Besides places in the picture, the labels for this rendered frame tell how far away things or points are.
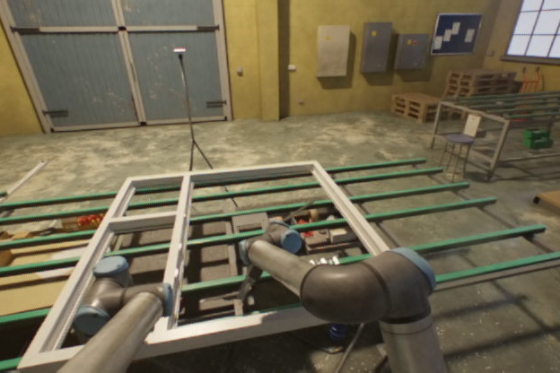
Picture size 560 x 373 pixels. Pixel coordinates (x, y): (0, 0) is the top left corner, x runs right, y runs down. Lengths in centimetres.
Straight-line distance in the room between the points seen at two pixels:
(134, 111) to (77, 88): 114
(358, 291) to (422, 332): 16
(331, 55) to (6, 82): 685
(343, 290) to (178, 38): 693
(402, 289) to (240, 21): 702
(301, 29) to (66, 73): 507
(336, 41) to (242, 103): 261
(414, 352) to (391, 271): 17
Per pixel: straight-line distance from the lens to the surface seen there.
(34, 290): 222
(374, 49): 816
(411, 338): 71
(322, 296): 64
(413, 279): 68
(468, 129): 527
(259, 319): 123
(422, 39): 883
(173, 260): 154
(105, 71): 760
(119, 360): 64
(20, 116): 848
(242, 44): 738
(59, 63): 784
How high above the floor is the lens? 190
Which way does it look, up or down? 27 degrees down
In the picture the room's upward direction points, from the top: 1 degrees counter-clockwise
